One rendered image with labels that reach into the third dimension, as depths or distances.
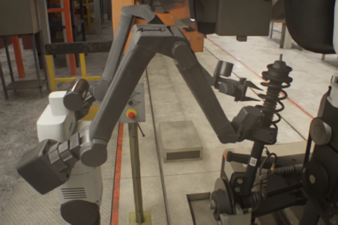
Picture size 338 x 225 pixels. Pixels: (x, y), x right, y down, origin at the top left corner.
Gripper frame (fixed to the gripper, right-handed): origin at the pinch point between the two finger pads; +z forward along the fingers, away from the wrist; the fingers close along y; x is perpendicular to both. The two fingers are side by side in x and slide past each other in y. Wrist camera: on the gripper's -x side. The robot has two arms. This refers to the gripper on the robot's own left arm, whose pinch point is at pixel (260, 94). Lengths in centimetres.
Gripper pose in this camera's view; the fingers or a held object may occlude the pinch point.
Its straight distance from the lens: 113.3
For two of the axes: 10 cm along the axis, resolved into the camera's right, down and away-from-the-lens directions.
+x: 5.2, -0.7, 8.5
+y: 2.1, -9.6, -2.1
